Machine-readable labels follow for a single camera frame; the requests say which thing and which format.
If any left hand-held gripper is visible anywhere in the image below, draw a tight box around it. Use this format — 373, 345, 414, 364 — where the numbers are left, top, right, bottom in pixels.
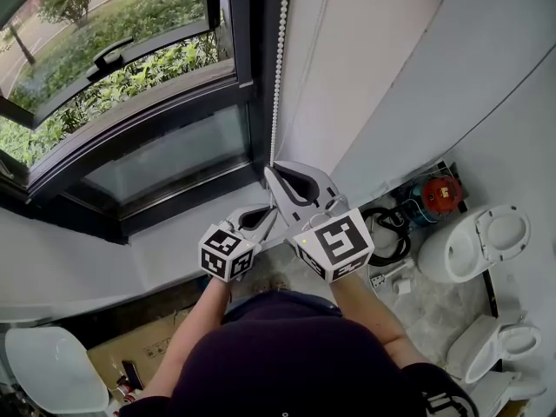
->
198, 203, 280, 284

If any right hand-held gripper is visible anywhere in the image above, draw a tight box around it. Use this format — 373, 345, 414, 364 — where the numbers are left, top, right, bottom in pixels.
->
263, 159, 375, 284

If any white bead blind chain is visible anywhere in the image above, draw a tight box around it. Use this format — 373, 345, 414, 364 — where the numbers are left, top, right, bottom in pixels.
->
268, 0, 293, 211

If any person's right forearm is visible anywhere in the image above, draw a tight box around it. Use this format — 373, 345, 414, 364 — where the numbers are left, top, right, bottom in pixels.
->
328, 271, 429, 368

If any person's left forearm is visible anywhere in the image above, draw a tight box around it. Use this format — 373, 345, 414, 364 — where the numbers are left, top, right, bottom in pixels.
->
142, 275, 231, 401

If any person's shoe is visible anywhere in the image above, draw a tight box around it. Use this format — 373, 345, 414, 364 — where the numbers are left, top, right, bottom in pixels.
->
254, 275, 290, 293

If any white toilet brush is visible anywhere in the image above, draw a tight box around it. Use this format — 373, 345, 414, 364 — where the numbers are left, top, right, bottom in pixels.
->
384, 258, 414, 277

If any red and blue vacuum cleaner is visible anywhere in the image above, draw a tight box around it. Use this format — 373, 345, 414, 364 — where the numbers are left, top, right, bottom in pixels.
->
393, 174, 464, 228

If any white egg-shaped toilet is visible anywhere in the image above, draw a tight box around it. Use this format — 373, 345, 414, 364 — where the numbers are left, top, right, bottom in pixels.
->
417, 203, 532, 284

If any person's dark shirt torso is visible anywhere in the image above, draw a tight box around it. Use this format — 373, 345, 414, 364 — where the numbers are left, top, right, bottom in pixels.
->
119, 288, 479, 417

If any large cardboard box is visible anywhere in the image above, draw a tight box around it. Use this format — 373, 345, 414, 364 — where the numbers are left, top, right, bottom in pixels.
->
86, 308, 196, 407

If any black framed window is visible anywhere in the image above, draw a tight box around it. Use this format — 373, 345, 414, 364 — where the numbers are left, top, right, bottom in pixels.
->
0, 0, 288, 245

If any dark slim phone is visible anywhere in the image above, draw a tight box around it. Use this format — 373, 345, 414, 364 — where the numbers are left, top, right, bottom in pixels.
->
121, 360, 144, 390

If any red capped white bottle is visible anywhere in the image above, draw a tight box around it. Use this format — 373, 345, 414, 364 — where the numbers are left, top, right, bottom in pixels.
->
115, 375, 136, 403

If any white floor toilet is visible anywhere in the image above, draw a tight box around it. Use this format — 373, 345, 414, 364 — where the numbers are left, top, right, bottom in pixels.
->
468, 369, 548, 417
447, 313, 543, 385

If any black coiled hose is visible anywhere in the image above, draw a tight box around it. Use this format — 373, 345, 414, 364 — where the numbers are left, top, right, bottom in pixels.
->
362, 206, 413, 268

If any thin black wall cable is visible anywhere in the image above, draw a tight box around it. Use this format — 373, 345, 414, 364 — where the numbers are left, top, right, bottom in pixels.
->
434, 45, 556, 164

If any black window handle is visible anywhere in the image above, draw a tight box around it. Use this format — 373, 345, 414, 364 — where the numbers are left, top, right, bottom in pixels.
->
85, 36, 135, 82

